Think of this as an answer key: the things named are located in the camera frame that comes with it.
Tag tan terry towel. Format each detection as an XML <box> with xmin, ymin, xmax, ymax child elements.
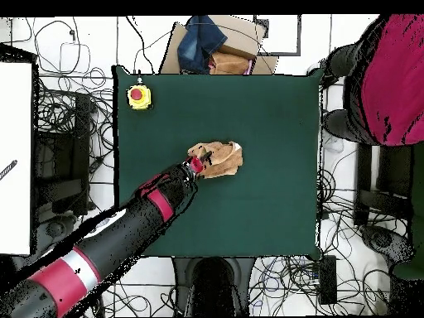
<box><xmin>187</xmin><ymin>141</ymin><xmax>243</xmax><ymax>180</ymax></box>

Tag dark green table cloth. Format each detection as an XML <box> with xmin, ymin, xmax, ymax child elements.
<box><xmin>111</xmin><ymin>65</ymin><xmax>326</xmax><ymax>260</ymax></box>

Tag yellow emergency stop button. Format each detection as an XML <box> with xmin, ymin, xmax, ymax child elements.
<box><xmin>126</xmin><ymin>84</ymin><xmax>153</xmax><ymax>111</ymax></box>

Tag brown folded towel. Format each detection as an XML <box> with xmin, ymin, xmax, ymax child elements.
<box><xmin>209</xmin><ymin>51</ymin><xmax>254</xmax><ymax>75</ymax></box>

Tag blue denim jeans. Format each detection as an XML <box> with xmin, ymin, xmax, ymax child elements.
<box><xmin>176</xmin><ymin>15</ymin><xmax>229</xmax><ymax>74</ymax></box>

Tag black metal stand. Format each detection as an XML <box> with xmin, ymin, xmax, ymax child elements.
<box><xmin>353</xmin><ymin>142</ymin><xmax>415</xmax><ymax>228</ymax></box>
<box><xmin>32</xmin><ymin>92</ymin><xmax>92</xmax><ymax>223</ymax></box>

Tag brown cardboard box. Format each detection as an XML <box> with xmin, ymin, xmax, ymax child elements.
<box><xmin>158</xmin><ymin>14</ymin><xmax>280</xmax><ymax>75</ymax></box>

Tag grey stand foot black knob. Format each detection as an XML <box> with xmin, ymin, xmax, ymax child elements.
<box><xmin>360</xmin><ymin>224</ymin><xmax>415</xmax><ymax>266</ymax></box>
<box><xmin>34</xmin><ymin>214</ymin><xmax>79</xmax><ymax>266</ymax></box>

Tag black power strip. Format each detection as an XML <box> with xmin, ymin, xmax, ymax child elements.
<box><xmin>317</xmin><ymin>254</ymin><xmax>338</xmax><ymax>306</ymax></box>

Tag white board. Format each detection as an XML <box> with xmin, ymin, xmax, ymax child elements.
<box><xmin>0</xmin><ymin>60</ymin><xmax>34</xmax><ymax>256</ymax></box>

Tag striped black rod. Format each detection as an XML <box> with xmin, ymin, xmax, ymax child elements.
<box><xmin>0</xmin><ymin>159</ymin><xmax>18</xmax><ymax>181</ymax></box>

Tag person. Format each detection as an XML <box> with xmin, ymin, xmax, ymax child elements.
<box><xmin>307</xmin><ymin>13</ymin><xmax>424</xmax><ymax>147</ymax></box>

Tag green covered side table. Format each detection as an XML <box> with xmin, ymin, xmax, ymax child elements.
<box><xmin>392</xmin><ymin>142</ymin><xmax>424</xmax><ymax>281</ymax></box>

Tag black cable tangle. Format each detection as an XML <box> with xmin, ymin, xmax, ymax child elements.
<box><xmin>248</xmin><ymin>165</ymin><xmax>412</xmax><ymax>316</ymax></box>
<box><xmin>32</xmin><ymin>17</ymin><xmax>115</xmax><ymax>226</ymax></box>

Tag black square floor frame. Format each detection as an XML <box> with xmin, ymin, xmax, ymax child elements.
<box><xmin>253</xmin><ymin>14</ymin><xmax>302</xmax><ymax>56</ymax></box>

